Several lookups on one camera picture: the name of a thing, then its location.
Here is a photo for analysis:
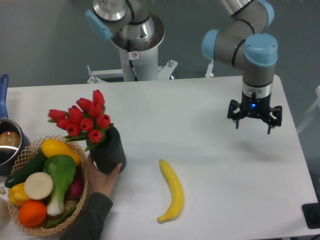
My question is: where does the yellow bell pepper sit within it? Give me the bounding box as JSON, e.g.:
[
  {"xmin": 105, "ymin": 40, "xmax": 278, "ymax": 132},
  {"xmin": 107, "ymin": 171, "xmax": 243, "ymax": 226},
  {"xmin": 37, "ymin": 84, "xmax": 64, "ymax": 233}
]
[{"xmin": 8, "ymin": 182, "xmax": 30, "ymax": 206}]

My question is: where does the yellow squash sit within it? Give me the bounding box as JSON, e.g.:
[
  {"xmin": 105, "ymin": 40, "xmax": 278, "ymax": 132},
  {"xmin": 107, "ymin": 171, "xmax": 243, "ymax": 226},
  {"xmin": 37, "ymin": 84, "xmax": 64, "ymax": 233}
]
[{"xmin": 41, "ymin": 138, "xmax": 82, "ymax": 167}]

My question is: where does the dark green cucumber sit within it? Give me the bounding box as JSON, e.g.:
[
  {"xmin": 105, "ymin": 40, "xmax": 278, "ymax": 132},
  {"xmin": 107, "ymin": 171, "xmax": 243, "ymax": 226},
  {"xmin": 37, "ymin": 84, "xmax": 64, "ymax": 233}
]
[{"xmin": 4, "ymin": 150, "xmax": 47, "ymax": 189}]

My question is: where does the bare human hand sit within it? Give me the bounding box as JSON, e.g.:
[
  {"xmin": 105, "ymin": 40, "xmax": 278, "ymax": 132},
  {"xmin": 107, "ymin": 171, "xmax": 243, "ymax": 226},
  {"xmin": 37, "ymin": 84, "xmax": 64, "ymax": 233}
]
[{"xmin": 86, "ymin": 154, "xmax": 122, "ymax": 198}]

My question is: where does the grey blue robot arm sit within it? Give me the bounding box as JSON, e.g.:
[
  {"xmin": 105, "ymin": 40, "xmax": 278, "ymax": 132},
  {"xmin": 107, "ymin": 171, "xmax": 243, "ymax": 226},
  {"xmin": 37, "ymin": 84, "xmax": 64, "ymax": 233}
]
[{"xmin": 201, "ymin": 0, "xmax": 283, "ymax": 130}]

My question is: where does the green bok choy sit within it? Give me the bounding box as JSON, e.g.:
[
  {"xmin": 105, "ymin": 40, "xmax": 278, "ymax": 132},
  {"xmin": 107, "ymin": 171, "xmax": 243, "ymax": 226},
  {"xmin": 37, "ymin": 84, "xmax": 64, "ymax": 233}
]
[{"xmin": 43, "ymin": 154, "xmax": 76, "ymax": 216}]

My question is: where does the dark grey ribbed vase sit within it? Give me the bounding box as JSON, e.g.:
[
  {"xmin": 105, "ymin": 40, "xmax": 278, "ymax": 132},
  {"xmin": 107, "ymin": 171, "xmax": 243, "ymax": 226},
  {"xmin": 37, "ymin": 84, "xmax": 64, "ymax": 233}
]
[{"xmin": 89, "ymin": 126, "xmax": 127, "ymax": 174}]

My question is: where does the blue handled saucepan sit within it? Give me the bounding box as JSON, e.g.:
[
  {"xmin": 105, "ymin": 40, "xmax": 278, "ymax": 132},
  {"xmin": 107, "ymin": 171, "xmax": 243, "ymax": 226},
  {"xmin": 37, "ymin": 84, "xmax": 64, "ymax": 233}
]
[{"xmin": 0, "ymin": 74, "xmax": 30, "ymax": 176}]

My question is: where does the red tulip bouquet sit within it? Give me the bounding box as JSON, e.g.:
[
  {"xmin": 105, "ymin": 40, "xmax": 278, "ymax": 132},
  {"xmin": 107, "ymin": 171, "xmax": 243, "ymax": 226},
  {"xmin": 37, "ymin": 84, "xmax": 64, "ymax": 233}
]
[{"xmin": 48, "ymin": 89, "xmax": 114, "ymax": 151}]

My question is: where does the magenta radish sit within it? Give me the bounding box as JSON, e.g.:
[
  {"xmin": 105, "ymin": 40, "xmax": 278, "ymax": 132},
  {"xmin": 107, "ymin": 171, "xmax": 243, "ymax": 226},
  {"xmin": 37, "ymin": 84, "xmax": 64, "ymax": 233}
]
[{"xmin": 68, "ymin": 173, "xmax": 84, "ymax": 198}]

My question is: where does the black pedestal cable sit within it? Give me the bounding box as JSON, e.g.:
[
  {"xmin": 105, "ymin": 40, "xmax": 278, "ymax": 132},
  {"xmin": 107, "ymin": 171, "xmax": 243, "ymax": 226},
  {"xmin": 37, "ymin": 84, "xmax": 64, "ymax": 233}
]
[{"xmin": 126, "ymin": 39, "xmax": 139, "ymax": 82}]

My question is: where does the white metal frame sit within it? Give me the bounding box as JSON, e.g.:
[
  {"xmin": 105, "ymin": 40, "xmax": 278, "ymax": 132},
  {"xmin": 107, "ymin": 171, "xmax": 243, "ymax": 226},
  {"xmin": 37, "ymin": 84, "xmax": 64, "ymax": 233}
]
[{"xmin": 296, "ymin": 85, "xmax": 320, "ymax": 135}]

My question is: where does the yellow banana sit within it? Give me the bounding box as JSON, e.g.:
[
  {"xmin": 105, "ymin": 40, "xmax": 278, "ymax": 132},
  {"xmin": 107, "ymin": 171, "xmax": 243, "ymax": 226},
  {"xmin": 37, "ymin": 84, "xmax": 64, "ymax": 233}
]
[{"xmin": 157, "ymin": 159, "xmax": 185, "ymax": 224}]

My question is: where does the orange fruit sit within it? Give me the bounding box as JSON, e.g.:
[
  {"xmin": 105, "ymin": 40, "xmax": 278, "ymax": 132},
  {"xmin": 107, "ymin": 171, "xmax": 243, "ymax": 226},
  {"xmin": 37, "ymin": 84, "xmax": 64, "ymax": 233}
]
[{"xmin": 18, "ymin": 199, "xmax": 47, "ymax": 227}]

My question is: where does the woven wicker basket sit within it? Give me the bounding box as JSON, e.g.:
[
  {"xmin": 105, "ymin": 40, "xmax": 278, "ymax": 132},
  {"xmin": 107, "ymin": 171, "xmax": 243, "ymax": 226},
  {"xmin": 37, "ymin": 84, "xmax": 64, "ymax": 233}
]
[{"xmin": 8, "ymin": 135, "xmax": 88, "ymax": 237}]

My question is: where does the black device at edge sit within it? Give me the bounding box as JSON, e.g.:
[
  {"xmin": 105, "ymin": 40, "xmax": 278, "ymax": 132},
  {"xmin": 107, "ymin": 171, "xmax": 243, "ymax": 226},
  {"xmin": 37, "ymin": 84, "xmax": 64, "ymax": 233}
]
[{"xmin": 301, "ymin": 202, "xmax": 320, "ymax": 229}]

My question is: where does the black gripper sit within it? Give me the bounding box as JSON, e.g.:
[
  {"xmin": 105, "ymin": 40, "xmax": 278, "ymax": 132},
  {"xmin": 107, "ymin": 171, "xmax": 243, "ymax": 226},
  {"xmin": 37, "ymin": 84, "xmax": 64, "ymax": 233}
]
[{"xmin": 227, "ymin": 87, "xmax": 283, "ymax": 135}]

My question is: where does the cream round disc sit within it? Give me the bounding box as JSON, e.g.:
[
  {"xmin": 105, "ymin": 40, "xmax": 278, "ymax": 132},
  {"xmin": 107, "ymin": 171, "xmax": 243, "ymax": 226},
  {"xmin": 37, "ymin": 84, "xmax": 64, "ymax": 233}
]
[{"xmin": 24, "ymin": 172, "xmax": 54, "ymax": 200}]

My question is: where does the green chili pepper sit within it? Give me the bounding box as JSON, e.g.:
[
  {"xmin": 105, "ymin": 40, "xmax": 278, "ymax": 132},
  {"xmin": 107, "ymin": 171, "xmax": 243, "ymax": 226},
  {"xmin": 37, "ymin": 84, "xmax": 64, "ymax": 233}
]
[{"xmin": 43, "ymin": 205, "xmax": 77, "ymax": 229}]

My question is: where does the dark grey sleeved forearm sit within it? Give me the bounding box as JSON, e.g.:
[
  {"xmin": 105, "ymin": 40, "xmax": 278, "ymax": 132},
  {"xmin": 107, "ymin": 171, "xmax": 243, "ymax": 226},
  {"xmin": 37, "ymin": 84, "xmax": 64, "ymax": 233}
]
[{"xmin": 58, "ymin": 192, "xmax": 113, "ymax": 240}]

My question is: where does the small white garlic piece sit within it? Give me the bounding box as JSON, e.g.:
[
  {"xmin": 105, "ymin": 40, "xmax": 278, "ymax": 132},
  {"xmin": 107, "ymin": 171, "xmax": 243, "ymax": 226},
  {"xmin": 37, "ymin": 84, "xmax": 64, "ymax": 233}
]
[{"xmin": 0, "ymin": 187, "xmax": 7, "ymax": 195}]

